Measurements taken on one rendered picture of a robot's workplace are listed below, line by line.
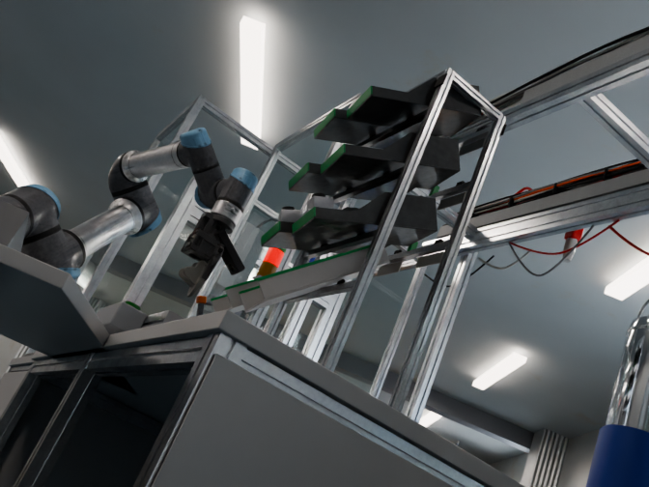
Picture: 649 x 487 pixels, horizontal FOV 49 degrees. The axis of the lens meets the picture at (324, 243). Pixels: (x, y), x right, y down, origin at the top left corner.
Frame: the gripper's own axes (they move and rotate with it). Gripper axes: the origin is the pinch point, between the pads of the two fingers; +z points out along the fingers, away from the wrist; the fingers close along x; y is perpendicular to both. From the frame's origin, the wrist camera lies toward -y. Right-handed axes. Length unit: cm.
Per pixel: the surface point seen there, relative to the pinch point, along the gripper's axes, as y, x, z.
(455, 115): -21, 49, -53
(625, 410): -83, 61, -10
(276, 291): -0.4, 48.2, 5.2
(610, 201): -112, 14, -99
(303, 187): -5.3, 23.7, -29.1
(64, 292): 32, 45, 24
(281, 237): -3.5, 29.4, -12.8
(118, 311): 14.4, 2.0, 13.3
